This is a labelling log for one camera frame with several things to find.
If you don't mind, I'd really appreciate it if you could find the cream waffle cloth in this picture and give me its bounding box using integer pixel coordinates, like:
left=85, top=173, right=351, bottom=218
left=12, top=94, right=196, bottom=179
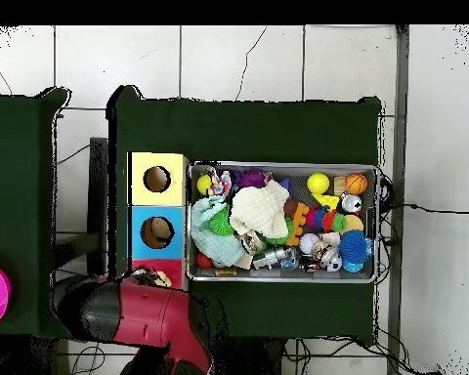
left=229, top=180, right=291, bottom=239

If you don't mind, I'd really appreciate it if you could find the purple spiky rubber toy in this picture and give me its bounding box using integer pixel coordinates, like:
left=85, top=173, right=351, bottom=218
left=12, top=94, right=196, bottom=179
left=234, top=169, right=273, bottom=188

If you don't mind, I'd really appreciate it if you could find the yellow plush toy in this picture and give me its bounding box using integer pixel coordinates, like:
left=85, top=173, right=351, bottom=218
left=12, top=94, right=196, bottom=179
left=134, top=268, right=174, bottom=289

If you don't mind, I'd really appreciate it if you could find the wooden box with three holes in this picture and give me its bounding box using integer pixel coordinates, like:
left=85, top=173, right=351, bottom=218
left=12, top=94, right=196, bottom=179
left=127, top=151, right=190, bottom=291

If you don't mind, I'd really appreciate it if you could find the clear mesh bin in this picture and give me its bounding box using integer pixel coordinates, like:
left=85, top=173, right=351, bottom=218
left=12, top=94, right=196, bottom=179
left=186, top=160, right=380, bottom=284

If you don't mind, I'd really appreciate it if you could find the green spiky rubber ball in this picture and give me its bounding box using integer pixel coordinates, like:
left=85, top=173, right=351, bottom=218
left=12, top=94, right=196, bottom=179
left=208, top=204, right=235, bottom=237

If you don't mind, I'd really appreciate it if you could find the colourful patterned knotted cloth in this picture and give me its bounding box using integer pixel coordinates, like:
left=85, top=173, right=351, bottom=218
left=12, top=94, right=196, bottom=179
left=207, top=166, right=234, bottom=196

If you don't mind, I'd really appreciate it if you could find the yellow ball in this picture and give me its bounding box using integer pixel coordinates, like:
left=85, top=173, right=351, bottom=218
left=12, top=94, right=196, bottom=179
left=195, top=173, right=213, bottom=196
left=307, top=172, right=331, bottom=195

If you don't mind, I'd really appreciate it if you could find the mint green knit cloth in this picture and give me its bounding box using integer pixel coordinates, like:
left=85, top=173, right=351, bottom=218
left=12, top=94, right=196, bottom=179
left=190, top=194, right=246, bottom=269

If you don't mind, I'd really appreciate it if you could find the multicolour fuzzy caterpillar toy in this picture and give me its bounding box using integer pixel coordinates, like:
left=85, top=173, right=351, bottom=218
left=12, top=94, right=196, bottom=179
left=304, top=205, right=348, bottom=234

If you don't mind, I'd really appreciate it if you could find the small orange basketball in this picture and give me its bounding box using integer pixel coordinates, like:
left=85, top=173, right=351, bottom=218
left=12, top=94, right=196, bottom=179
left=343, top=172, right=369, bottom=195

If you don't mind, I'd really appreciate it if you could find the black upright panel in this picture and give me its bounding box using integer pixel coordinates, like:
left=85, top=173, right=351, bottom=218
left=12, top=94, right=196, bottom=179
left=86, top=137, right=109, bottom=276

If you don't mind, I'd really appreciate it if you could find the dark green side table cloth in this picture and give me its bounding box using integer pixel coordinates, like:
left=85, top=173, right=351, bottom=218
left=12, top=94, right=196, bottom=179
left=0, top=86, right=72, bottom=340

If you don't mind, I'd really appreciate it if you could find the light blue stringy ball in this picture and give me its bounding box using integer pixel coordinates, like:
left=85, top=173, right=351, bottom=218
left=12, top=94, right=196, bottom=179
left=338, top=229, right=374, bottom=273

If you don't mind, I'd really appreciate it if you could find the black cable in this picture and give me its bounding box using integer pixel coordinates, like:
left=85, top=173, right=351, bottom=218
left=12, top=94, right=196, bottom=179
left=382, top=201, right=469, bottom=215

